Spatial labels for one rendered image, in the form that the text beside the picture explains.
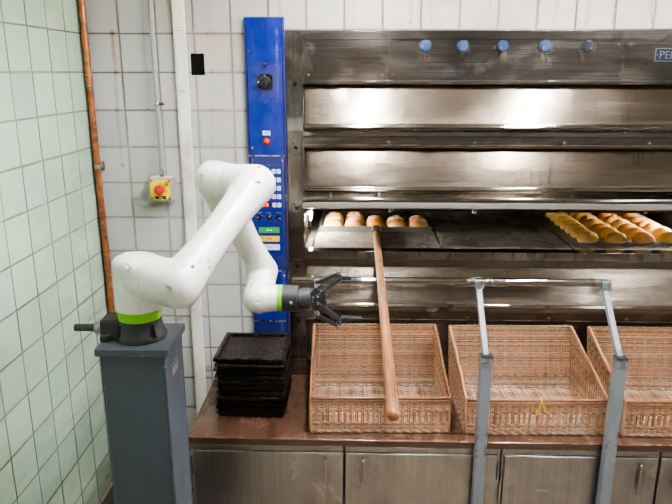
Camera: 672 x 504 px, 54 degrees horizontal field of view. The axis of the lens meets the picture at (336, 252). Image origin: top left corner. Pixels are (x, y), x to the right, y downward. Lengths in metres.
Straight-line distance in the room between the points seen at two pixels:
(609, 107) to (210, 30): 1.66
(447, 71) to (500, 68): 0.21
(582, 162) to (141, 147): 1.87
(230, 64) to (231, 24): 0.16
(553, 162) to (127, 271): 1.83
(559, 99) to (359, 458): 1.66
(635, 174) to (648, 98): 0.31
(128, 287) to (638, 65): 2.17
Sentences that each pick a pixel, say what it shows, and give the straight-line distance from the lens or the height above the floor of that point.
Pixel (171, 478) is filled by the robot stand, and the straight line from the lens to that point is 2.10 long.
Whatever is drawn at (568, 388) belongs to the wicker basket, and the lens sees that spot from 3.15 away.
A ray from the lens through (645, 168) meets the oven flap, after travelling 3.08.
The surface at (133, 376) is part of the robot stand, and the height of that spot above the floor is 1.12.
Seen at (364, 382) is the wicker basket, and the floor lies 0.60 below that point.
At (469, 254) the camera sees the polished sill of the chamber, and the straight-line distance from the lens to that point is 2.94.
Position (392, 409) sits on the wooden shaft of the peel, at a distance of 1.55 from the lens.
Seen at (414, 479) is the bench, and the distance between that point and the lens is 2.73.
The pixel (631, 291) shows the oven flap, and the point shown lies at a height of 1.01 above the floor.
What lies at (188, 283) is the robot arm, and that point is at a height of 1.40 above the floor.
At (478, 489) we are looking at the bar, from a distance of 2.72.
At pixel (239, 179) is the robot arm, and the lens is 1.98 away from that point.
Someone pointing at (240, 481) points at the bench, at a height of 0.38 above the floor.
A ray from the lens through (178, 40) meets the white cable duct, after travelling 2.87.
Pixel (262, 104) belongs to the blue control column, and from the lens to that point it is 2.79.
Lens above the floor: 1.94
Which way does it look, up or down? 15 degrees down
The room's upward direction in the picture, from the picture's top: straight up
